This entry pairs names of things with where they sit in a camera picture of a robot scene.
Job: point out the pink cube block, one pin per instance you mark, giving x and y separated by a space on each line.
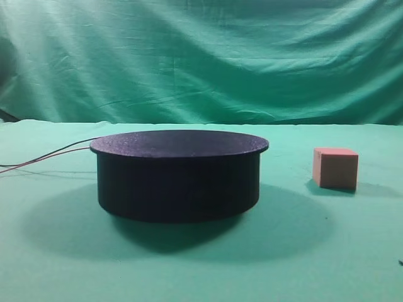
335 168

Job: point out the black round turntable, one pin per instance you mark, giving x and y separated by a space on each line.
178 176

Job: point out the green table cloth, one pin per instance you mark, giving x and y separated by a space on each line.
301 242

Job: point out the green backdrop cloth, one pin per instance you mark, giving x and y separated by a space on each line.
225 62

